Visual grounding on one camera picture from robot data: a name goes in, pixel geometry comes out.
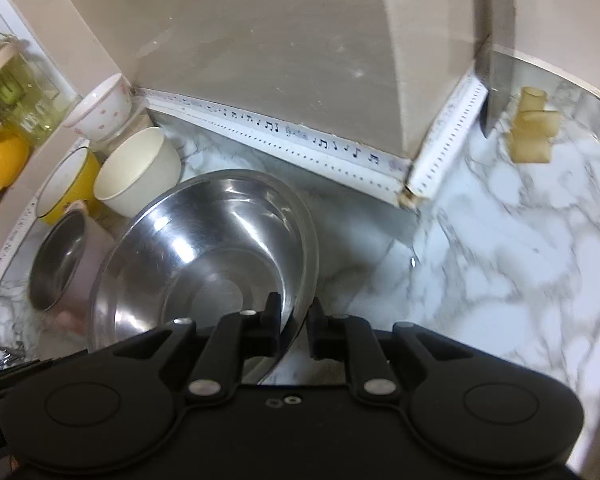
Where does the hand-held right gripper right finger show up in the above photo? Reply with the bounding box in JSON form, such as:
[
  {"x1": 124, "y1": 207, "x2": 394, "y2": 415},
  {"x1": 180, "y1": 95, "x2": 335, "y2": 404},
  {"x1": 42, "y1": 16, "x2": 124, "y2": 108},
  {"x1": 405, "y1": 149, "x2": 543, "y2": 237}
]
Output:
[{"x1": 307, "y1": 297, "x2": 481, "y2": 399}]

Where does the cleaver with wooden handle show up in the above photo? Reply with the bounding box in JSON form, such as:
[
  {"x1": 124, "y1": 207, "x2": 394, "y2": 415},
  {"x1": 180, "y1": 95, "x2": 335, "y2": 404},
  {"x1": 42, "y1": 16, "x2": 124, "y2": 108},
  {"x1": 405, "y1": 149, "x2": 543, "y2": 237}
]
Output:
[{"x1": 472, "y1": 0, "x2": 517, "y2": 139}]

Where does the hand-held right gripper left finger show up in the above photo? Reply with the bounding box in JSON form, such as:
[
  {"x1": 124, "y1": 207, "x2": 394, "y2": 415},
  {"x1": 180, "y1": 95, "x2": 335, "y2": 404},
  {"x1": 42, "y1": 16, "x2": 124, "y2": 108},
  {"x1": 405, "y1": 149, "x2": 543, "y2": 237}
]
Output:
[{"x1": 112, "y1": 292, "x2": 284, "y2": 399}]

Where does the white floral bowl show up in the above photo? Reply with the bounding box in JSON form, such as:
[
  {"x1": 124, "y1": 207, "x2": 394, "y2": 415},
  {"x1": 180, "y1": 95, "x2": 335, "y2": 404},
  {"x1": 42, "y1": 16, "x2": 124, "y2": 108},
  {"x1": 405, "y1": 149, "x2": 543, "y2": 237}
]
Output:
[{"x1": 62, "y1": 73, "x2": 134, "y2": 142}]

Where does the white patterned trim strip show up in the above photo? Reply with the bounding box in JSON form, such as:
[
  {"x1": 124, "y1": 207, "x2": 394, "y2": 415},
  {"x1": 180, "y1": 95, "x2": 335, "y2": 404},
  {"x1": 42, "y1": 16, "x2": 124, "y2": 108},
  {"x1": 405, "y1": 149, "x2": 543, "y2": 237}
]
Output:
[{"x1": 0, "y1": 77, "x2": 489, "y2": 281}]

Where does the yellow bowl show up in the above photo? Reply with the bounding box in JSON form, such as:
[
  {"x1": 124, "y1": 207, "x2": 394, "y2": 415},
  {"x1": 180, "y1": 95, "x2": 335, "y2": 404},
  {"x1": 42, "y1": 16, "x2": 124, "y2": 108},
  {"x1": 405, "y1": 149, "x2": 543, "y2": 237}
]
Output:
[{"x1": 34, "y1": 146, "x2": 104, "y2": 227}]

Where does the yellow mug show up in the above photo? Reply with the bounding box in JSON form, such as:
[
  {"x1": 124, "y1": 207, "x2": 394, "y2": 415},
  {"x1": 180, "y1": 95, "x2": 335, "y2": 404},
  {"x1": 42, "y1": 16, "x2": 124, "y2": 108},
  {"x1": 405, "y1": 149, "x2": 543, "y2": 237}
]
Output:
[{"x1": 0, "y1": 132, "x2": 32, "y2": 197}]

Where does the pink steel-lined bowl with handle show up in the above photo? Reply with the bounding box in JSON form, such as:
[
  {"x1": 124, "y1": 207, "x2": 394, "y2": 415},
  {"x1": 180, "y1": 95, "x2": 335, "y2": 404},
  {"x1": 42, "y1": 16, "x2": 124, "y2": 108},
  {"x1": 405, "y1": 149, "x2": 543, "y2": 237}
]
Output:
[{"x1": 27, "y1": 200, "x2": 118, "y2": 335}]

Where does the large steel bowl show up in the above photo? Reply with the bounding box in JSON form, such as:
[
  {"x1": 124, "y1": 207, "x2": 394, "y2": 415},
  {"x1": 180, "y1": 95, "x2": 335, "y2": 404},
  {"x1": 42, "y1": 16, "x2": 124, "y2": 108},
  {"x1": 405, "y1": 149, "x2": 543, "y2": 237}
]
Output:
[{"x1": 86, "y1": 169, "x2": 320, "y2": 386}]

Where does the cream bowl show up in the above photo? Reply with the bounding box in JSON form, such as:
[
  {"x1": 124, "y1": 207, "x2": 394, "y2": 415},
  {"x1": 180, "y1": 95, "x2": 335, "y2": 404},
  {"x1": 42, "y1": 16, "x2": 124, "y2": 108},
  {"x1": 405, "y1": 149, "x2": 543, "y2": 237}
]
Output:
[{"x1": 92, "y1": 126, "x2": 182, "y2": 219}]

